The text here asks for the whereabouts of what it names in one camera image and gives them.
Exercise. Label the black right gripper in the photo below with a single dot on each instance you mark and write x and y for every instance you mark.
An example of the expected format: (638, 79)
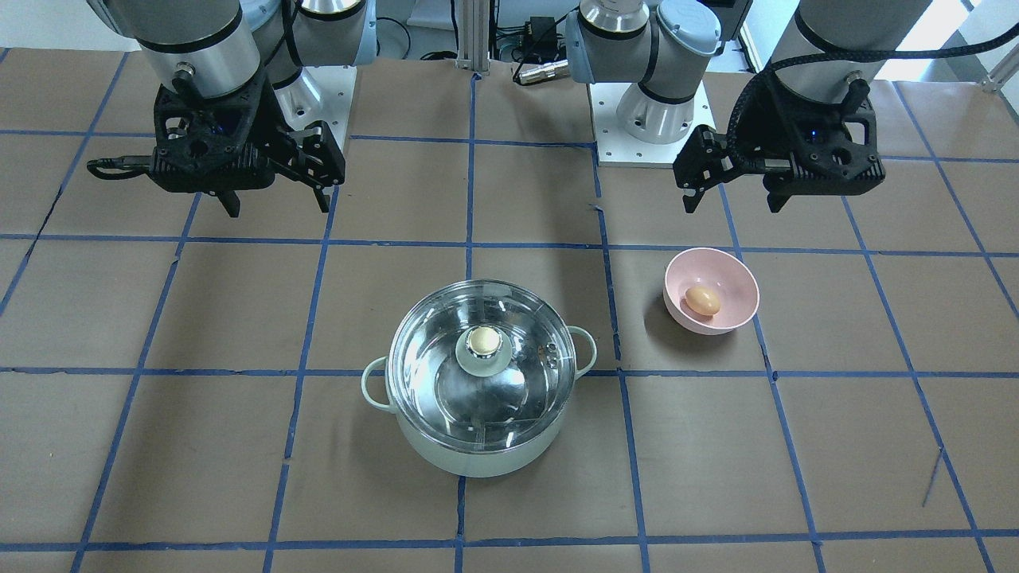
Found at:
(268, 126)

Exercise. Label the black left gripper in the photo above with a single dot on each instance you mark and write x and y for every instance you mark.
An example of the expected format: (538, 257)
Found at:
(766, 119)

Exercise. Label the brown egg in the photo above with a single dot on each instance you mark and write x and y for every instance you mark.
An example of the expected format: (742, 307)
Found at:
(702, 300)

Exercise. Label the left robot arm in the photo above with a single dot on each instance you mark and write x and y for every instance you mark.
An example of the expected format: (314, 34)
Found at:
(665, 49)

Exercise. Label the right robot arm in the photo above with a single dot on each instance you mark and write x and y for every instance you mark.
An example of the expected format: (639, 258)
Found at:
(226, 41)

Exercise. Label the white pot with steel interior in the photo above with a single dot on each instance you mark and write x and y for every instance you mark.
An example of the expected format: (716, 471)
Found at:
(478, 414)

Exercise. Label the pink bowl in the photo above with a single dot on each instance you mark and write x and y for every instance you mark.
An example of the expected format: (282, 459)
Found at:
(729, 277)

